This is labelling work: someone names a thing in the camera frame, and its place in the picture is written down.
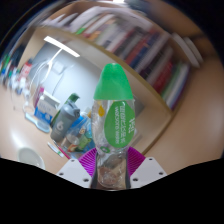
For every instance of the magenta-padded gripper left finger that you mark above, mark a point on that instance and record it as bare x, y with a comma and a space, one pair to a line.
71, 171

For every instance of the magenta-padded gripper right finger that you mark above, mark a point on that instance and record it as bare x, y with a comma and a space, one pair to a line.
148, 170

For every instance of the clear green-capped water bottle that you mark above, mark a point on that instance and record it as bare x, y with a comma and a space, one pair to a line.
115, 126

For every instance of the pink pen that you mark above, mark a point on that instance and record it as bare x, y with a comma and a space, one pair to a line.
65, 154

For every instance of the white tube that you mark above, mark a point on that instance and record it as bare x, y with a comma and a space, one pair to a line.
55, 149

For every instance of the clear bottle with yellow cap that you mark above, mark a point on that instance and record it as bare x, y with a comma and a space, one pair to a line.
81, 133

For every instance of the white cup with green rim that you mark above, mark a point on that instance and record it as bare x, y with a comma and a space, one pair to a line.
30, 157

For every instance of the grey shaker bottle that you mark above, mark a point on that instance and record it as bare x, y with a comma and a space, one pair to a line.
63, 123

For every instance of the light blue brush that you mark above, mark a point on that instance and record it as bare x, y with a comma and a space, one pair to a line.
36, 122

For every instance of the blue and white carton box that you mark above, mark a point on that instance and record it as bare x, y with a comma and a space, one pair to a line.
46, 108

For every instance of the green plastic bottle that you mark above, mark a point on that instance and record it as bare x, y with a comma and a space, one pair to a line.
73, 97

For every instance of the pink pouch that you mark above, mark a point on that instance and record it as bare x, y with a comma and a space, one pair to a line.
38, 96

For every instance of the white power strip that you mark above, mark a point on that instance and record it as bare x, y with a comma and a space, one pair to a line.
59, 67

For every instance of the white LED light bar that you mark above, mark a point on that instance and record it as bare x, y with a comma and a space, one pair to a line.
61, 46

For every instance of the wooden shelf unit with books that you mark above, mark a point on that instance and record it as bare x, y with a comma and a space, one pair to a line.
140, 43

